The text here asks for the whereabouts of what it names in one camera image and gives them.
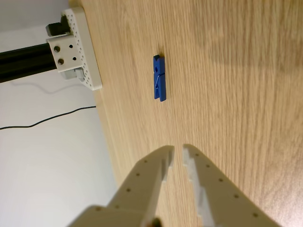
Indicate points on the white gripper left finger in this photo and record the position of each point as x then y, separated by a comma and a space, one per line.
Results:
132, 189

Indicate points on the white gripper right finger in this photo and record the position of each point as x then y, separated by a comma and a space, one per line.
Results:
220, 201

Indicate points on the white post bracket with bolts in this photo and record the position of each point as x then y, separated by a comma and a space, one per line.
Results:
65, 54

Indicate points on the blue clothespin peg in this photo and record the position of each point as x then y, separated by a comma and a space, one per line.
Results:
160, 80

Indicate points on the black aluminium extrusion post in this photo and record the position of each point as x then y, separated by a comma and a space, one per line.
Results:
23, 63

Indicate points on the white perforated mount plate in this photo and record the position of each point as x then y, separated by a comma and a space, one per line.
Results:
88, 54

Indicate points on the black corner clamp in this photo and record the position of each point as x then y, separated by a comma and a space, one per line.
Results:
56, 28

